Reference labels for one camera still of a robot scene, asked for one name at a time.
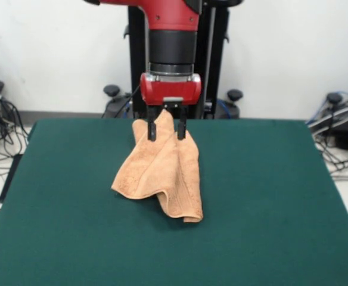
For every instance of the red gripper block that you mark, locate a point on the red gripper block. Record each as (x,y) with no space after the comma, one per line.
(171,89)

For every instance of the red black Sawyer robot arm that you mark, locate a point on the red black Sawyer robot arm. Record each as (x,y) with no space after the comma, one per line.
(172,35)

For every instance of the brown terry towel with label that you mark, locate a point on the brown terry towel with label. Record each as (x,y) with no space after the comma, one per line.
(162,172)

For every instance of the long black floor bar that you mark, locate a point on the long black floor bar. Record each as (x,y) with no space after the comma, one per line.
(11,178)

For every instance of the dark green table cloth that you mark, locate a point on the dark green table cloth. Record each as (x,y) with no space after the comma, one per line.
(72,208)

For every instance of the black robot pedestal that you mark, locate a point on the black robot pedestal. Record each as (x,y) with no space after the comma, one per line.
(212,59)

